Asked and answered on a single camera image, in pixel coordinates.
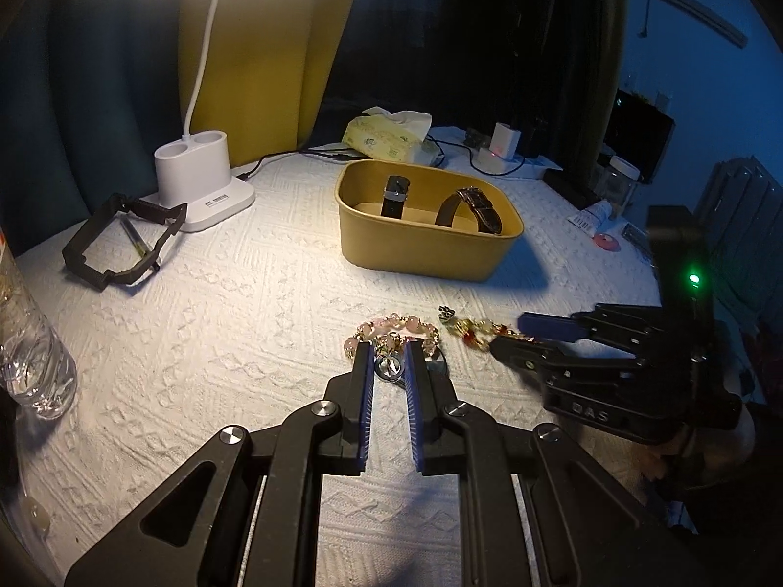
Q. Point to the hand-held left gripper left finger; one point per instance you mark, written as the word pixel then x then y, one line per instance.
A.
pixel 366 403

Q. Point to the yellow upholstered panel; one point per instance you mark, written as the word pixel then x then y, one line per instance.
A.
pixel 269 61

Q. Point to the black plastic frame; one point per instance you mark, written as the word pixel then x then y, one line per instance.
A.
pixel 78 252

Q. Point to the white desk lamp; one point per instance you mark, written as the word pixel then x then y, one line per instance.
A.
pixel 196 168

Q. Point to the white charger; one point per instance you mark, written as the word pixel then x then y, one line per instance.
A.
pixel 504 140

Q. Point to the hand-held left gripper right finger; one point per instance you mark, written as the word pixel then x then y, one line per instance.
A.
pixel 415 406

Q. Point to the white radiator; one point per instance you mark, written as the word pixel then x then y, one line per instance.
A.
pixel 743 226

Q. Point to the yellow tissue pack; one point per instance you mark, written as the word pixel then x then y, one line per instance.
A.
pixel 379 140

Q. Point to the white power strip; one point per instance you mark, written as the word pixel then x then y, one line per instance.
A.
pixel 498 165

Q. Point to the clear plastic water bottle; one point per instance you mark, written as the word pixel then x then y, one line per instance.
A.
pixel 36 361

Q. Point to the black flat box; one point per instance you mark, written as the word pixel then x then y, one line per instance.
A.
pixel 572 186

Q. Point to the small pink round dish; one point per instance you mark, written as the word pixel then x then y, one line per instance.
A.
pixel 608 242

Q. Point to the black monitor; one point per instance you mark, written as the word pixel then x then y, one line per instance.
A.
pixel 642 134

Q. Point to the yellow storage box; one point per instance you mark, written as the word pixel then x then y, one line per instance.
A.
pixel 416 250

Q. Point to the white knitted tablecloth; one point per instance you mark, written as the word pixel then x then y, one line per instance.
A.
pixel 244 330

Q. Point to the small white bottle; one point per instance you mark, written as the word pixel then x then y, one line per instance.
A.
pixel 592 215

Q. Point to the dark pen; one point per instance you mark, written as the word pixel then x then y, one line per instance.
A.
pixel 138 244

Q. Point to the small dark charm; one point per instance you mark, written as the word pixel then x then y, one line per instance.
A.
pixel 447 313

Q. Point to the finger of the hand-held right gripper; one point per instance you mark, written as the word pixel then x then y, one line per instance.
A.
pixel 544 325
pixel 526 354

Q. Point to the clear jar with white lid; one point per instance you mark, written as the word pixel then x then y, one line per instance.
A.
pixel 616 186

